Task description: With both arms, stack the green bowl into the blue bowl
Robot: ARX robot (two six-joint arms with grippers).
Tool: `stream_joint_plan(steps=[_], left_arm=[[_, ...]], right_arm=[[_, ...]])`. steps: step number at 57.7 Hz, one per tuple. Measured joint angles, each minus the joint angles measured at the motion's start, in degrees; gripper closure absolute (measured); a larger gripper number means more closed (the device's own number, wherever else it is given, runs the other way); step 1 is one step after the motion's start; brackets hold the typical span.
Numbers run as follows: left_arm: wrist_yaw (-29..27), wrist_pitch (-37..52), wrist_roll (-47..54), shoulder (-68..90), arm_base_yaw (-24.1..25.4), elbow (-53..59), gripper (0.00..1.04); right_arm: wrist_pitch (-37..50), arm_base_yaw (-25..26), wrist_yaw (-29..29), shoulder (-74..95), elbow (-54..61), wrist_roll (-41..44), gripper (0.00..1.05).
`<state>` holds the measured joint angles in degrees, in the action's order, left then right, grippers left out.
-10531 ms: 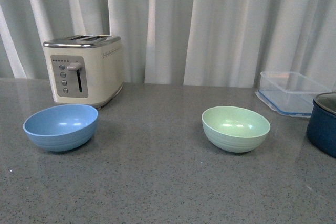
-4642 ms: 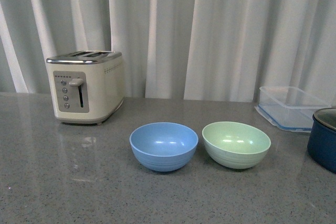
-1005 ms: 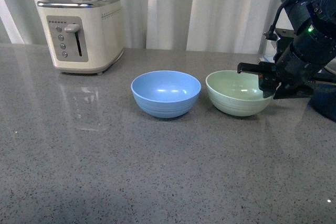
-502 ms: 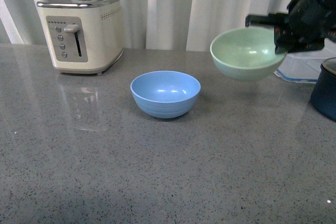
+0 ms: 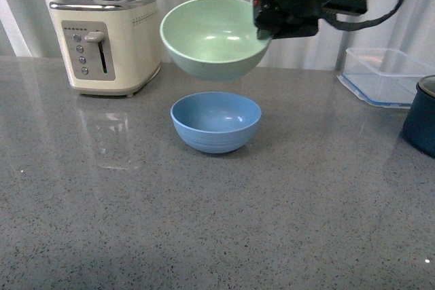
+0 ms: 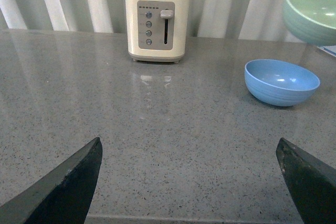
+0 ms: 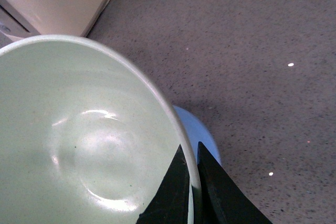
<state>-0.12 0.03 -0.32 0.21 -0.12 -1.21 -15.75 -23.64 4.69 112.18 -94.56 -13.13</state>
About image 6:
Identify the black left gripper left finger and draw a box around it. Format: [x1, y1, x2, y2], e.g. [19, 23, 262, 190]
[1, 137, 102, 223]

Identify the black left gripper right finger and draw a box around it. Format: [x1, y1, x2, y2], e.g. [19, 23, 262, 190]
[276, 137, 335, 223]

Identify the green bowl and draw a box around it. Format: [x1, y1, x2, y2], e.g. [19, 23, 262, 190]
[282, 0, 335, 46]

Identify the blue bowl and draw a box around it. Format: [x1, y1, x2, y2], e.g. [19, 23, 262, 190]
[244, 59, 320, 106]

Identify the clear plastic food container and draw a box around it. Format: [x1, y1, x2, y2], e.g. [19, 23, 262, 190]
[317, 46, 336, 57]

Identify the white curtain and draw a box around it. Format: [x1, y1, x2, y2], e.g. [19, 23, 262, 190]
[1, 0, 295, 41]

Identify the cream toaster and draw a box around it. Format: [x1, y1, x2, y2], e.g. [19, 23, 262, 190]
[125, 0, 190, 63]

